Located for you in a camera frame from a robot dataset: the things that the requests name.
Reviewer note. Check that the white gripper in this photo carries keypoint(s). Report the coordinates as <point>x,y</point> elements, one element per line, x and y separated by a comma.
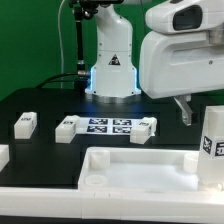
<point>180,64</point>

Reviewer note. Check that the white desk top tray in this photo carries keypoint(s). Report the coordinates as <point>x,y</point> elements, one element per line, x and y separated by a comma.
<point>142,170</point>

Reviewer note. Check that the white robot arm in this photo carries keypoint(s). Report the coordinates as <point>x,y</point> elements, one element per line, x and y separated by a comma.
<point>113,78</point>

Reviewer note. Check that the white fiducial marker sheet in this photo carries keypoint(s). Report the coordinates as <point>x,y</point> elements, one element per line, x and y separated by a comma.
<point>106,126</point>

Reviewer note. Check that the white front fence bar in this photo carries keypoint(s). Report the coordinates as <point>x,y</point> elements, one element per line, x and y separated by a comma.
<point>185,207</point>

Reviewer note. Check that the white left fence block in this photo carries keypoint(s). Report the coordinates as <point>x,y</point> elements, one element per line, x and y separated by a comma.
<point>4,156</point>

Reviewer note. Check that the black camera pole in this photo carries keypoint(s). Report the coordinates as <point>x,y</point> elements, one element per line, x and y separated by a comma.
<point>82,73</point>

